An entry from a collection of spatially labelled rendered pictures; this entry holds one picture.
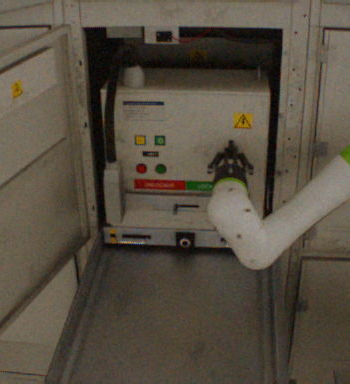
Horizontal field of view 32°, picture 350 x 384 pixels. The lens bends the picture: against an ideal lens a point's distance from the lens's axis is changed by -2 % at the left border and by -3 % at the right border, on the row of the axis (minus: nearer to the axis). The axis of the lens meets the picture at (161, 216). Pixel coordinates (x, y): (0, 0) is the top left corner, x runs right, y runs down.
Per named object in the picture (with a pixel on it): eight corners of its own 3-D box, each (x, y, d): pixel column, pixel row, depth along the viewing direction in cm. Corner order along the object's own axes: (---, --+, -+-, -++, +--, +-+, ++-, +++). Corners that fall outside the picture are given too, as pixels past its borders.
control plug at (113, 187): (122, 224, 188) (118, 173, 178) (106, 224, 188) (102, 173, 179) (126, 211, 194) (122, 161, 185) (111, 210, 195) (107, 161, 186)
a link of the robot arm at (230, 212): (236, 194, 141) (196, 216, 145) (264, 234, 145) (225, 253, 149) (236, 167, 152) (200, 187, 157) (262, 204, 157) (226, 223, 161)
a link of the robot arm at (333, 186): (329, 150, 157) (350, 160, 147) (349, 184, 161) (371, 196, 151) (220, 237, 157) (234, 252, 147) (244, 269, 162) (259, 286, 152)
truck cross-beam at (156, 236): (268, 249, 198) (269, 234, 195) (104, 242, 204) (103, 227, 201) (268, 240, 202) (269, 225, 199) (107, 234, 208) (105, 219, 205)
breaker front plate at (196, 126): (260, 237, 196) (269, 96, 171) (111, 231, 202) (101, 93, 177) (260, 235, 197) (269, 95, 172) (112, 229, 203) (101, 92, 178)
